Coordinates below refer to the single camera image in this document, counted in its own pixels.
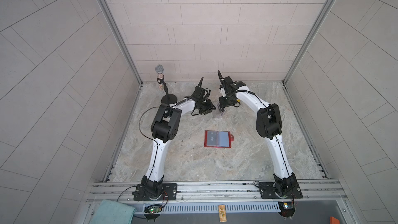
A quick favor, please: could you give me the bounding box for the aluminium corner profile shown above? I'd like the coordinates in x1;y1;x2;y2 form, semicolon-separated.
283;0;336;85
97;0;143;86

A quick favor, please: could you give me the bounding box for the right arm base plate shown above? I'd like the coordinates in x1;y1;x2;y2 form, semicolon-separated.
255;181;303;199

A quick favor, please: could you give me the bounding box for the left green circuit board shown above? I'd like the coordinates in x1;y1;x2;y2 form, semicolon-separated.
144;204;163;219

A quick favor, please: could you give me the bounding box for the microphone on black stand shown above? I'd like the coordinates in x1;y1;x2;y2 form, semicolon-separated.
155;64;177;105

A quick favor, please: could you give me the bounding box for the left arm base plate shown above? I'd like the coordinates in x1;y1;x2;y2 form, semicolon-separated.
132;182;177;201

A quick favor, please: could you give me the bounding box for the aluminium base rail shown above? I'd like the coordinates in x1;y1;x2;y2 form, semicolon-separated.
85;179;347;214

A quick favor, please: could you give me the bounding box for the small wooden block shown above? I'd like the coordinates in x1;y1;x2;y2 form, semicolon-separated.
218;205;227;223

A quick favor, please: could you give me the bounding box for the aluminium corner profile left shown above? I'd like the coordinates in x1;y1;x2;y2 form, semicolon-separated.
97;0;143;86

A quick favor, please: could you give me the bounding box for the aluminium corner profile right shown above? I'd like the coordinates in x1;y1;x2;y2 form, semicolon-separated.
283;0;336;85

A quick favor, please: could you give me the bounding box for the right circuit board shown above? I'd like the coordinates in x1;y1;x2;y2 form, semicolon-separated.
278;202;295;218

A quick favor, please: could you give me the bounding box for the red leather card holder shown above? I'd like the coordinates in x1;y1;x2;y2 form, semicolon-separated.
204;130;234;148

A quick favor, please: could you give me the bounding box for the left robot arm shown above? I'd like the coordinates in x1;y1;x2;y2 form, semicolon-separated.
141;85;216;199

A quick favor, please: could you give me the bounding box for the black vip credit card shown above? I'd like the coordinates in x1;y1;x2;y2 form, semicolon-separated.
206;131;218;147

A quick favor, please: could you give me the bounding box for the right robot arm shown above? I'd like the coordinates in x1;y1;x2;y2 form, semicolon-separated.
218;72;299;198

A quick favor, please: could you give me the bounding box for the teal cloth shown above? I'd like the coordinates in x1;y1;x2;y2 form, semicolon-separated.
89;200;136;224

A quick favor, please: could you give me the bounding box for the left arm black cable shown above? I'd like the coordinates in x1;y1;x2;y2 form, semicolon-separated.
138;106;162;142

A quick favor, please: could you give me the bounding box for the orange object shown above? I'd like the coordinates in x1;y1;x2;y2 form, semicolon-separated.
329;216;340;224

